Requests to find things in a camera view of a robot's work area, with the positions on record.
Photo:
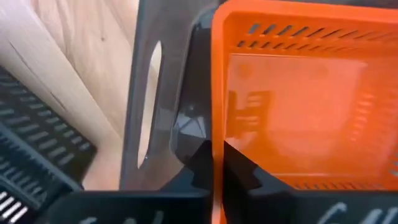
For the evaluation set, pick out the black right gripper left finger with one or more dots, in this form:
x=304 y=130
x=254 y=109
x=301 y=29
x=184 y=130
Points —
x=133 y=207

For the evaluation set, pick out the orange slotted plastic basket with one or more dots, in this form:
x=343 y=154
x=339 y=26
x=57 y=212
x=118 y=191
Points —
x=295 y=109

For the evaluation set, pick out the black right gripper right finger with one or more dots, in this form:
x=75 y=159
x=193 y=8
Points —
x=311 y=207

